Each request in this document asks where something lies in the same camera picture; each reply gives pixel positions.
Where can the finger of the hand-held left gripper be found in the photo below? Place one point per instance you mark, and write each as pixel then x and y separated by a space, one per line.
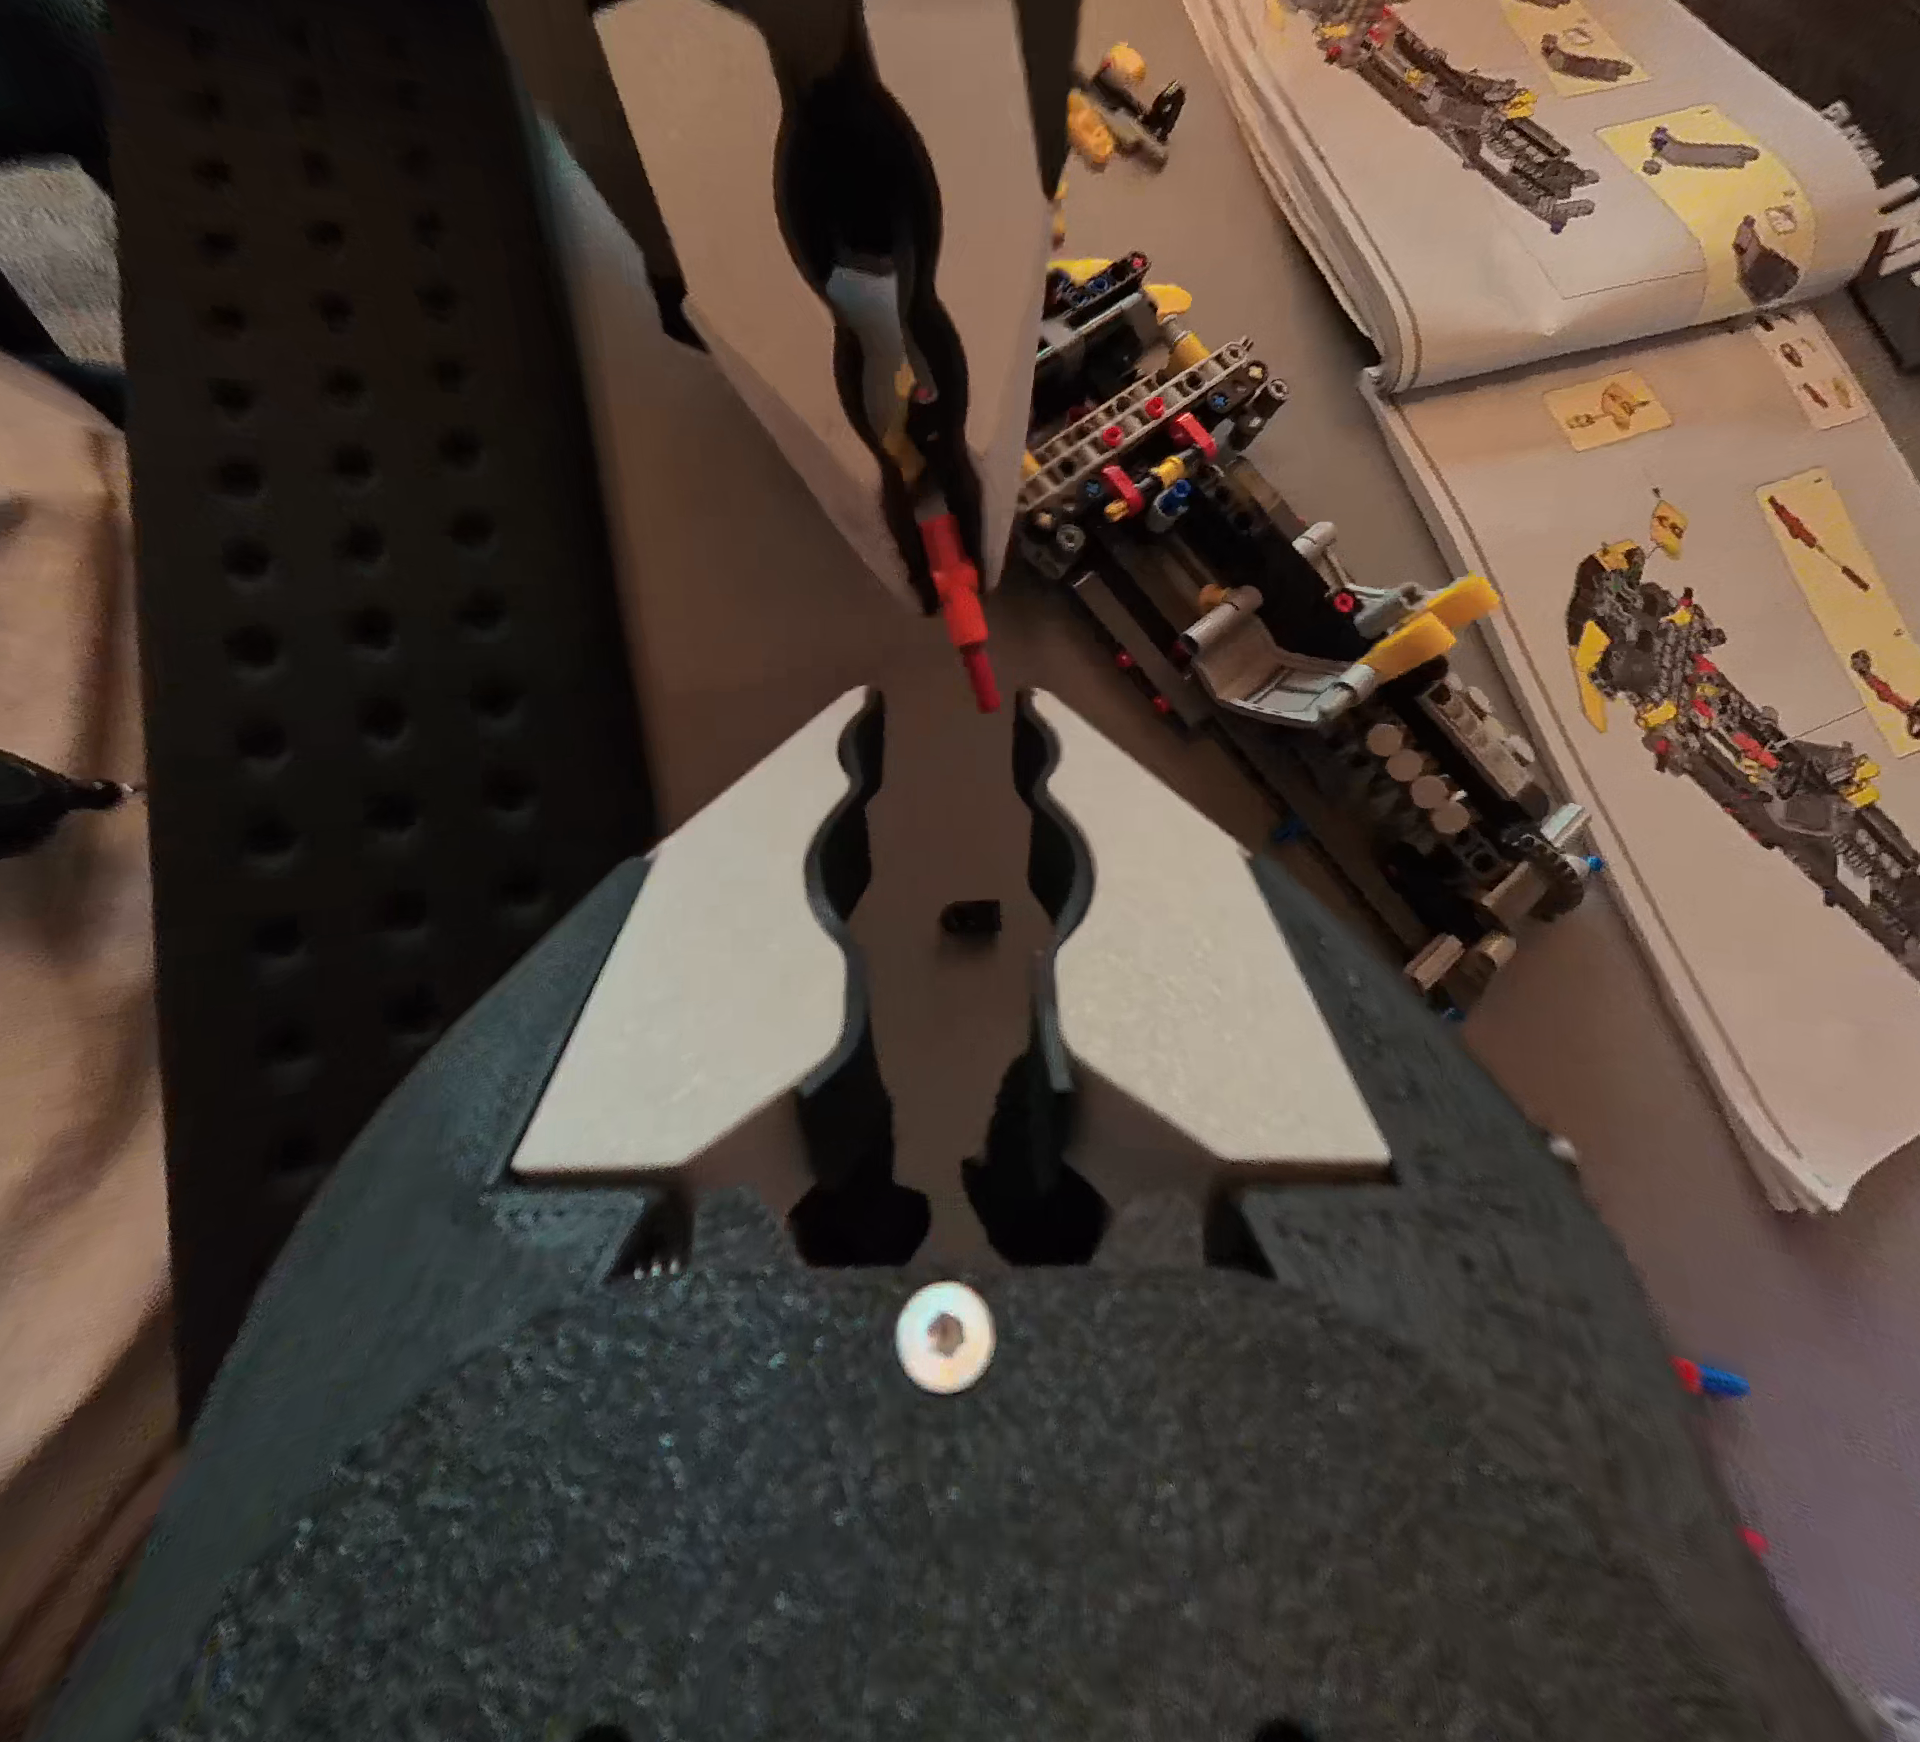
pixel 975 122
pixel 705 167

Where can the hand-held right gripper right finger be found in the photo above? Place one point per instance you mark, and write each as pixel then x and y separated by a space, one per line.
pixel 1214 1008

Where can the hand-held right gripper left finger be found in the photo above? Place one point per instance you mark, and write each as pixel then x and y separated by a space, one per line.
pixel 691 1008

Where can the pile of yellow black lego pieces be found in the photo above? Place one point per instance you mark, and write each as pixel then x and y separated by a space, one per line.
pixel 1098 128

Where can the small yellow lego pin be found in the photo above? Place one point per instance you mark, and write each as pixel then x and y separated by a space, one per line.
pixel 903 421

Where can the lego car chassis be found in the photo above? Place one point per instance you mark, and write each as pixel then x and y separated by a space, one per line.
pixel 1275 693

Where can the red lego axle pin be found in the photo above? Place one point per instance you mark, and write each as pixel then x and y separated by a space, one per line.
pixel 959 603

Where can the black lego connector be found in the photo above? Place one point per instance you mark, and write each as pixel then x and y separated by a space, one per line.
pixel 971 918

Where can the lego instruction booklet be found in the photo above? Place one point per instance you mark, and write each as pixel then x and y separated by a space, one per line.
pixel 1502 541

